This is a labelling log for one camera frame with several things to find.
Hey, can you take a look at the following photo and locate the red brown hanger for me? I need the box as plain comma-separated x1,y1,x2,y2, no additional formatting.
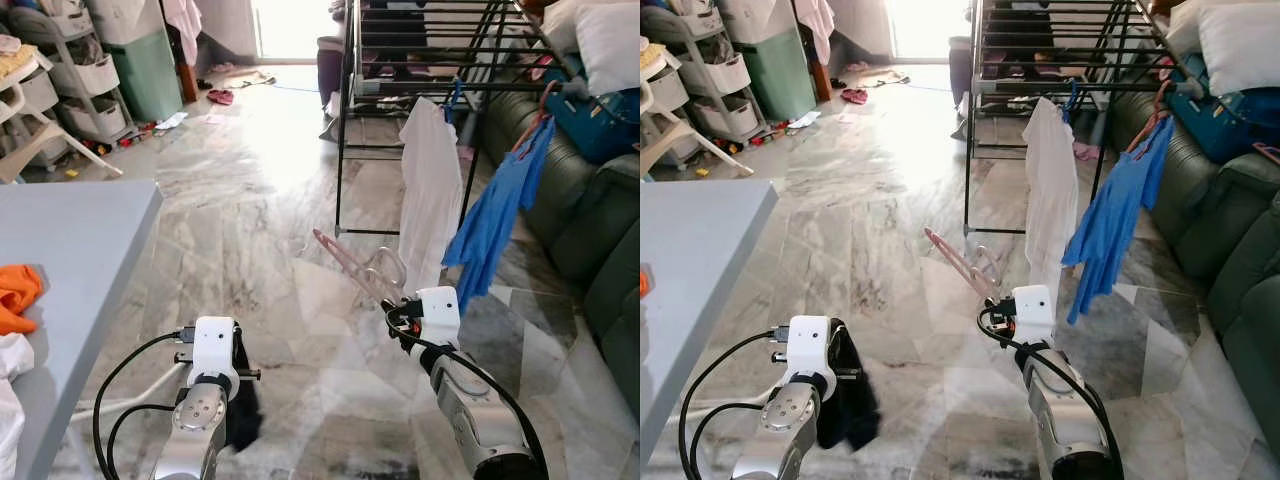
510,80,561,161
1125,80,1176,156

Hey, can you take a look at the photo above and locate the white high chair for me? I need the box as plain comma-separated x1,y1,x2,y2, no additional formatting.
640,40,756,181
0,45,123,186

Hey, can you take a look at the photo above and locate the white shirt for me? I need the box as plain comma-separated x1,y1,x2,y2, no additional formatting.
1022,97,1081,291
0,333,36,480
398,97,466,296

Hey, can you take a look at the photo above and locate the blue plastic hanger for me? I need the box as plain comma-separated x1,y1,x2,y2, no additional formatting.
440,78,468,126
1060,78,1088,126

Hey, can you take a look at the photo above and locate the dark green sofa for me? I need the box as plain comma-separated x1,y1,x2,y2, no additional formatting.
480,90,641,421
1105,90,1280,461

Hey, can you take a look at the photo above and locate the white pillow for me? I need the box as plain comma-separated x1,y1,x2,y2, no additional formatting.
545,0,641,98
1165,0,1280,98

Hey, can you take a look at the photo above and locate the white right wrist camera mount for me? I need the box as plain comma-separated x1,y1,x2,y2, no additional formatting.
415,287,461,348
1012,285,1056,346

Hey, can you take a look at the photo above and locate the pink plastic hanger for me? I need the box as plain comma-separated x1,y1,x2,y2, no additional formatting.
923,227,1003,303
313,228,409,311

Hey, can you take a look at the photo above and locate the navy garment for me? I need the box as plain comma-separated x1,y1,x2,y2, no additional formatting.
818,320,881,451
225,325,264,453

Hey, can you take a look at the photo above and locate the light blue folding table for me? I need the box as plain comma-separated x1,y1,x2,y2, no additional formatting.
0,180,191,480
640,178,781,471

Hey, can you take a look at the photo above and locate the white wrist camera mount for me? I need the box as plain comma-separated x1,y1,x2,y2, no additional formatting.
190,317,238,391
1012,285,1056,346
415,287,461,348
788,317,836,389

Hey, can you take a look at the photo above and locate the green bin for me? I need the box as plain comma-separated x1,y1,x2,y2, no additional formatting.
105,28,186,123
738,28,816,123

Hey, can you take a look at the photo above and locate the pink cloth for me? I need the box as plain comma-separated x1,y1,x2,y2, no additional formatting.
795,0,836,66
163,0,204,66

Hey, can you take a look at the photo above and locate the white storage trolley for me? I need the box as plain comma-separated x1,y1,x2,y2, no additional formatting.
10,5,136,146
645,5,769,141

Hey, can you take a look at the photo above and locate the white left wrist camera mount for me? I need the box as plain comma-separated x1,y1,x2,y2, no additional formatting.
190,317,238,391
788,317,836,389

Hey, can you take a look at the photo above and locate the black metal drying rack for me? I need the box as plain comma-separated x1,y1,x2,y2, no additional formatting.
335,0,591,238
962,0,1201,236

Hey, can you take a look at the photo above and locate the blue bag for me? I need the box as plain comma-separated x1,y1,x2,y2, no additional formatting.
1165,55,1280,166
543,65,641,166

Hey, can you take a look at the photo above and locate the blue shirt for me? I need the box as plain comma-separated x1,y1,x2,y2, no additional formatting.
442,115,556,316
1062,115,1176,326

